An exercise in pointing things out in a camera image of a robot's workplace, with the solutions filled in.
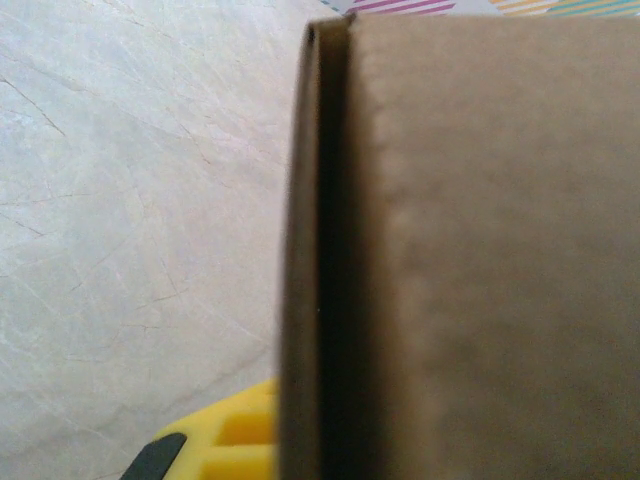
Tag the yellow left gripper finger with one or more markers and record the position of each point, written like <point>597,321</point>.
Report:
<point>210,452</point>

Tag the brown cardboard paper box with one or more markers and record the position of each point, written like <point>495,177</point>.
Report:
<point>500,250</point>

